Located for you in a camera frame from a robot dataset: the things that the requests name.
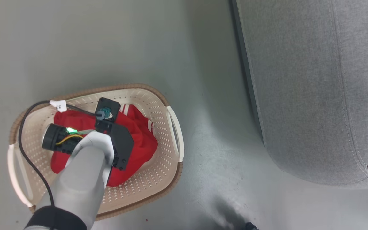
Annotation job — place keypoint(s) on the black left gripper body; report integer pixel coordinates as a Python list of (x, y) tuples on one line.
[(121, 143)]

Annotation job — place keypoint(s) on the red garment with white stripes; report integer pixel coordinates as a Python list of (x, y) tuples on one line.
[(139, 143)]

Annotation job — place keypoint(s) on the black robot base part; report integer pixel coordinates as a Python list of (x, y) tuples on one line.
[(250, 226)]

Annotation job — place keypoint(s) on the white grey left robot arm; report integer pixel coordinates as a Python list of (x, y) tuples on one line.
[(81, 185)]

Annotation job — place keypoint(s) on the beige perforated laundry basket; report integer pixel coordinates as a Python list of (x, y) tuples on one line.
[(161, 166)]

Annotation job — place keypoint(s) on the grey fabric sofa seat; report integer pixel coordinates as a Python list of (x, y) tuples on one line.
[(299, 80)]

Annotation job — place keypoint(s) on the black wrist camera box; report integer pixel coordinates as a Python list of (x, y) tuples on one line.
[(107, 103)]

